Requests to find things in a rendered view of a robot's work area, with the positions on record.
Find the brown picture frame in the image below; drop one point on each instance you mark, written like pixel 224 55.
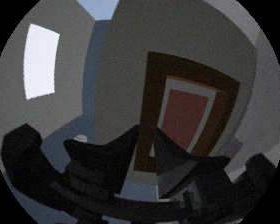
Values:
pixel 190 102

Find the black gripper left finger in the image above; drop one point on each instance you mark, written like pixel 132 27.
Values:
pixel 113 158

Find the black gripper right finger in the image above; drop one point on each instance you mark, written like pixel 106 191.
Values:
pixel 174 165

